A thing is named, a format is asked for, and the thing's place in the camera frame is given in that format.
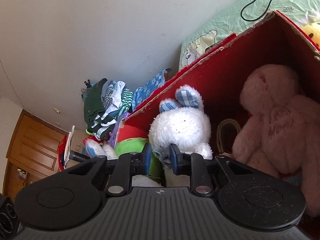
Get green plush toy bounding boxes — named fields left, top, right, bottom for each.
left=114, top=137, right=165, bottom=180

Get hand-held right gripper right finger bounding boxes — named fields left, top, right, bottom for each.
left=169, top=144, right=253, bottom=195

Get black handle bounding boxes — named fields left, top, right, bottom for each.
left=69, top=150, right=88, bottom=163

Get pale green printed bedsheet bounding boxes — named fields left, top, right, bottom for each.
left=179, top=0, right=320, bottom=72

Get pink plush bear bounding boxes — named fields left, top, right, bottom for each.
left=232, top=64, right=320, bottom=218

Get blue floral towel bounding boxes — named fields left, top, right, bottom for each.
left=132, top=67, right=173, bottom=105

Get white patterned garment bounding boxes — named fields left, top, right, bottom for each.
left=102, top=80, right=125, bottom=110

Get yellow and pink plush toy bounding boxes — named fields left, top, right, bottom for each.
left=300, top=21, right=320, bottom=49

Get wooden door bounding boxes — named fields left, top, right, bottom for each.
left=5, top=109, right=67, bottom=200

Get black cable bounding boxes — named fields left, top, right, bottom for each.
left=240, top=0, right=289, bottom=23

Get white rabbit plush toy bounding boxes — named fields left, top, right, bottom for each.
left=84, top=139, right=118, bottom=160
left=149, top=85, right=213, bottom=159

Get red container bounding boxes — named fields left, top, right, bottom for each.
left=58, top=135, right=70, bottom=171

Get red cardboard box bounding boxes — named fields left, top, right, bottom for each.
left=117, top=10, right=320, bottom=238

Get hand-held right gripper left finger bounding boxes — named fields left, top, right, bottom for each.
left=66, top=144, right=153, bottom=197

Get white papers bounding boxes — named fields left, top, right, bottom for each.
left=63, top=125, right=76, bottom=167

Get dark green garment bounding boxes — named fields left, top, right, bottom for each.
left=84, top=78, right=108, bottom=125

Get green white striped garment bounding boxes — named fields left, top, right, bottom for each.
left=86, top=89, right=134, bottom=140

